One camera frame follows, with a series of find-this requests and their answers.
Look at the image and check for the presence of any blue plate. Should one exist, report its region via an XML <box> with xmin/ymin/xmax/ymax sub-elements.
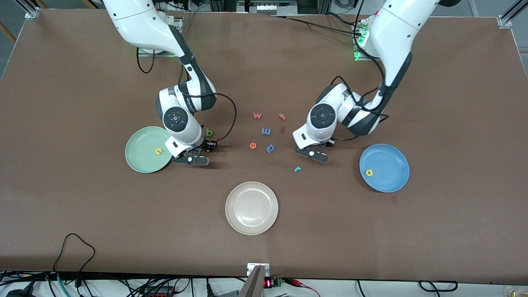
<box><xmin>359</xmin><ymin>144</ymin><xmax>410</xmax><ymax>193</ymax></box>

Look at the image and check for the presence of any grey electronics box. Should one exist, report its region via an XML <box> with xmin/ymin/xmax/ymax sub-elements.
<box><xmin>237</xmin><ymin>0</ymin><xmax>297</xmax><ymax>15</ymax></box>

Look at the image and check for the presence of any grey camera stand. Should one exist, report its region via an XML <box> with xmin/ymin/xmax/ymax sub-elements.
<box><xmin>239</xmin><ymin>265</ymin><xmax>265</xmax><ymax>297</ymax></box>

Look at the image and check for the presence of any orange wooden stick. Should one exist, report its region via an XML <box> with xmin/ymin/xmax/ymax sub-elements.
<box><xmin>0</xmin><ymin>23</ymin><xmax>17</xmax><ymax>42</ymax></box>

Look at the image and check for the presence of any white plate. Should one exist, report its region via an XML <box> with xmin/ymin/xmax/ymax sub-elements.
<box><xmin>225</xmin><ymin>181</ymin><xmax>279</xmax><ymax>236</ymax></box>

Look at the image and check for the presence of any long black cable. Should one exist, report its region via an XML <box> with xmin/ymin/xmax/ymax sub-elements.
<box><xmin>268</xmin><ymin>14</ymin><xmax>365</xmax><ymax>38</ymax></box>

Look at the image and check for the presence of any red wire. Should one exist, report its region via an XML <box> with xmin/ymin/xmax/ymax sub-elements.
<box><xmin>285</xmin><ymin>278</ymin><xmax>321</xmax><ymax>297</ymax></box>

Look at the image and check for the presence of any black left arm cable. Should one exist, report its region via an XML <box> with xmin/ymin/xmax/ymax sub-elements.
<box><xmin>333</xmin><ymin>0</ymin><xmax>390</xmax><ymax>141</ymax></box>

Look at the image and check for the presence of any green plate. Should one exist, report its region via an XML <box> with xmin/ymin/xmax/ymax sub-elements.
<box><xmin>125</xmin><ymin>126</ymin><xmax>175</xmax><ymax>174</ymax></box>

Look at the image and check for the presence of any flat black cable loop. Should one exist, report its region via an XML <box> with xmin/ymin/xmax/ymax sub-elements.
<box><xmin>419</xmin><ymin>280</ymin><xmax>458</xmax><ymax>292</ymax></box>

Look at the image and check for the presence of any thin black cable loop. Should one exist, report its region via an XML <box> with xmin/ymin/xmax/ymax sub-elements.
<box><xmin>53</xmin><ymin>233</ymin><xmax>96</xmax><ymax>275</ymax></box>

